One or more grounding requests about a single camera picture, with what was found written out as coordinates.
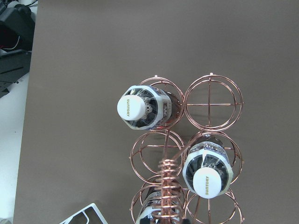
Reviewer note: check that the black open case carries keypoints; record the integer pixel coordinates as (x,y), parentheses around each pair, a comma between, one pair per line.
(17,28)

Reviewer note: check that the tea bottle white cap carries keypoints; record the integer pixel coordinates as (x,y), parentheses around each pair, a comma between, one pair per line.
(144,107)

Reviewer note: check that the white cup rack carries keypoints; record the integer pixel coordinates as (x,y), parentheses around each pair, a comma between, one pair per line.
(88,215)

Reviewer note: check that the copper wire bottle basket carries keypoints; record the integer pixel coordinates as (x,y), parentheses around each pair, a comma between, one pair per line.
(210,105)

